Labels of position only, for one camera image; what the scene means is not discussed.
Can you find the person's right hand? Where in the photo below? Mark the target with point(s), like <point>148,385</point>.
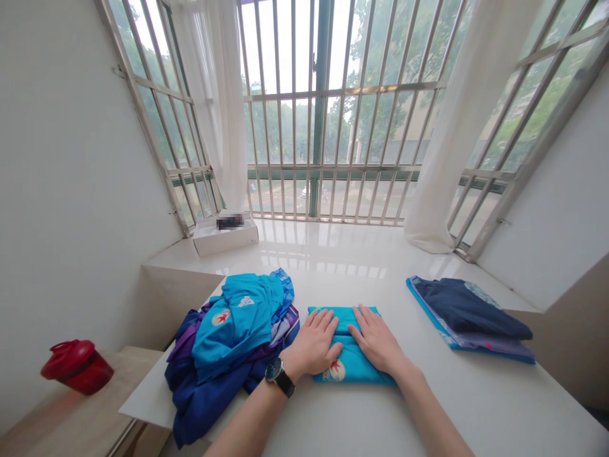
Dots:
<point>380,345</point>

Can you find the person's left hand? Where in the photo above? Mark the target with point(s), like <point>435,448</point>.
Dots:
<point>311,350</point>

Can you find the teal shirt with emblem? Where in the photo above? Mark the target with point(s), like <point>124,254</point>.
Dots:
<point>352,369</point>

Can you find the folded light blue garment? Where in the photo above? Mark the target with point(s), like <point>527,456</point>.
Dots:
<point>428,312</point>

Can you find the patterned blue garment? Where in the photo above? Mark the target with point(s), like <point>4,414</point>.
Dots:
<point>284,290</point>

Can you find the crumpled teal shirt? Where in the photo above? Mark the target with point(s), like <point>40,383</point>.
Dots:
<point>238,323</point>

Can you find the folded navy shirt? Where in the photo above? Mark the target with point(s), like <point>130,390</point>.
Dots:
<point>476,309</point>

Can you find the folded purple garment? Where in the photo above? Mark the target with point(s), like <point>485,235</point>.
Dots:
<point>495,343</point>

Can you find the crumpled dark blue garment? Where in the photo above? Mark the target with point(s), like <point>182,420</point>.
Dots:
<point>204,404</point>

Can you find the white cardboard box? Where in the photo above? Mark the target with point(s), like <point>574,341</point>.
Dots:
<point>223,238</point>

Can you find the white sheer curtain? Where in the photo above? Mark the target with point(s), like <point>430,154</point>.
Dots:
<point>437,181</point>
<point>216,119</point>

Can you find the barred window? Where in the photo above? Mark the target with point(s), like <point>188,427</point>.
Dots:
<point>333,157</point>

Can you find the red shaker bottle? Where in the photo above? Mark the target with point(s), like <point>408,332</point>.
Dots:
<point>78,366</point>

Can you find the wooden side table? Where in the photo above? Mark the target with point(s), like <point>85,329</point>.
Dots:
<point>71,423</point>

